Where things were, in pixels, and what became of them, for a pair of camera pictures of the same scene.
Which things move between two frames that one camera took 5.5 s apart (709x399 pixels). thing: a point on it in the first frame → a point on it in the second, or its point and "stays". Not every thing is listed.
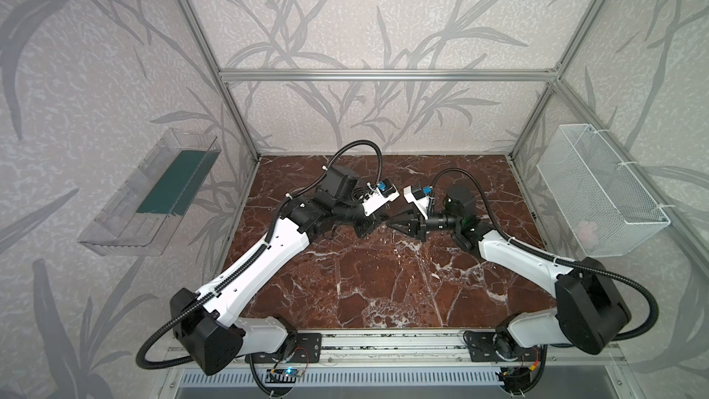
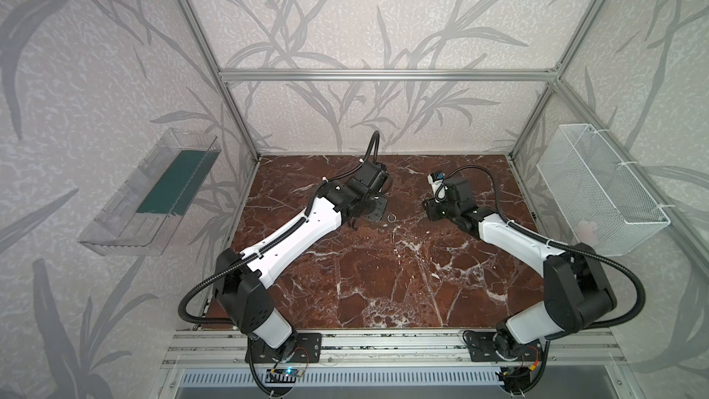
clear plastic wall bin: [142, 216] stays
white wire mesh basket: [606, 211] stays
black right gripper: [415, 224] → [435, 210]
